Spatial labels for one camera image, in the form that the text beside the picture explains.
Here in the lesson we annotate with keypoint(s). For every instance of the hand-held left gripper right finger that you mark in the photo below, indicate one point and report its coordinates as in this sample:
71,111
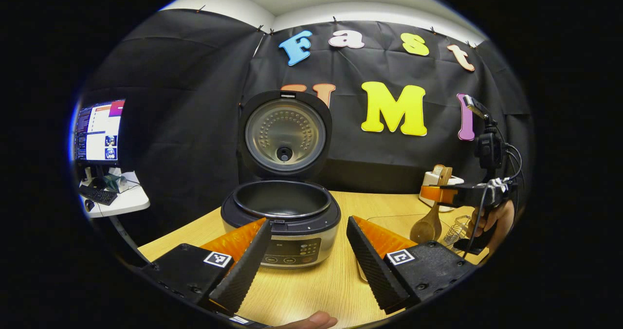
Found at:
372,270

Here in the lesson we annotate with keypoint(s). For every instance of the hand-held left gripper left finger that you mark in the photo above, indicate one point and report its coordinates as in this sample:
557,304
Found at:
246,273

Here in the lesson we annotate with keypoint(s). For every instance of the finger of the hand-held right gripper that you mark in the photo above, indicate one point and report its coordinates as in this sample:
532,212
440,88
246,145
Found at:
438,194

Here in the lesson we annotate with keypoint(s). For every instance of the wooden spoon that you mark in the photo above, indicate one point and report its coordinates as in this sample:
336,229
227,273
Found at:
426,229

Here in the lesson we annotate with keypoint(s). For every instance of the silver black rice cooker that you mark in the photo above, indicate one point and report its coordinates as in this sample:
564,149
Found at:
302,246

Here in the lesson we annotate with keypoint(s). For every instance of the white toaster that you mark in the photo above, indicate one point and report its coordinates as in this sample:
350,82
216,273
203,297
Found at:
455,179

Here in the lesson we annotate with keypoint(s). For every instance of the brown toast slices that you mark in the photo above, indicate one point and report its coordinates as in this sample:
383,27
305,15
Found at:
437,168

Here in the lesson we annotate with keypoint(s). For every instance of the white side table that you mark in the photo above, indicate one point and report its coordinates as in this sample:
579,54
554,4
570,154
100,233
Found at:
131,202

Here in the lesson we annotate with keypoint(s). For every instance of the dark green object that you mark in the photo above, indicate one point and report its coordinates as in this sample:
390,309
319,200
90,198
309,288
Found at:
116,183

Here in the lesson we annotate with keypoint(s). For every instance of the black backdrop cloth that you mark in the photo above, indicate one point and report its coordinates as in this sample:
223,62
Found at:
185,124

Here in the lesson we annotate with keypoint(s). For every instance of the black keyboard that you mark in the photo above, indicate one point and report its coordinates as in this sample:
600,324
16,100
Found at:
100,195

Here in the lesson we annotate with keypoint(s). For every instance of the black computer mouse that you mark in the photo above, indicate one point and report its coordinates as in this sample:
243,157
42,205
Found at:
89,205

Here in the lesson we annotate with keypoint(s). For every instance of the computer monitor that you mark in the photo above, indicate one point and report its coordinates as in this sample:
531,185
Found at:
102,132

